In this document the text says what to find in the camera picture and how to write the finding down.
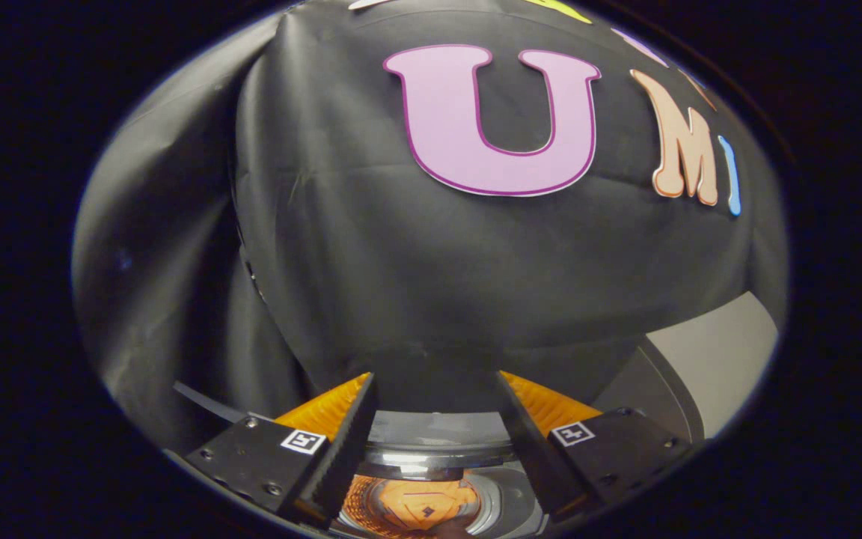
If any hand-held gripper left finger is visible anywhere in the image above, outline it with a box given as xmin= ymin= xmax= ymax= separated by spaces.
xmin=165 ymin=372 xmax=379 ymax=529

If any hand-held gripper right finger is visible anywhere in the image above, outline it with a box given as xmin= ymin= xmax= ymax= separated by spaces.
xmin=495 ymin=371 xmax=694 ymax=525

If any orange shirt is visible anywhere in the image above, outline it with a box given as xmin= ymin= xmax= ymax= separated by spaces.
xmin=341 ymin=475 xmax=481 ymax=534

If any grey washing machine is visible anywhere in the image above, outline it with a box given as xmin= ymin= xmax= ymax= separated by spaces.
xmin=326 ymin=410 xmax=553 ymax=539

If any black backdrop cloth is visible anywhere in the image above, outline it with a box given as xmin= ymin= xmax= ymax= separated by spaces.
xmin=72 ymin=0 xmax=787 ymax=450

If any beige cabinet with grey frame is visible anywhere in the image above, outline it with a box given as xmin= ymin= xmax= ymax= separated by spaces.
xmin=594 ymin=290 xmax=780 ymax=444

